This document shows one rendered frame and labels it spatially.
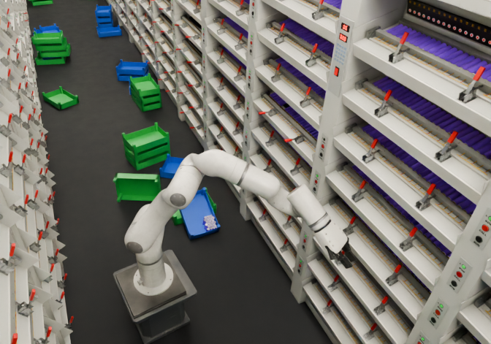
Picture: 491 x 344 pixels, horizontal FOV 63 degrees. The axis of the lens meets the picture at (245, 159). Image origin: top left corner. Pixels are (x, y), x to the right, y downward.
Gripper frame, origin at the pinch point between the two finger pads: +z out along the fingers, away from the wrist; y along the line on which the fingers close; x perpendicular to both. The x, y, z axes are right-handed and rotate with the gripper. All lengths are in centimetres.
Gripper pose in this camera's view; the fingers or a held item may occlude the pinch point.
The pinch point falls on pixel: (348, 259)
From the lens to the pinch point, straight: 154.4
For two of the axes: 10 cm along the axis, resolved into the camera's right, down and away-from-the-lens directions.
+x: 5.3, -4.4, -7.3
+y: -5.9, 4.2, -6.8
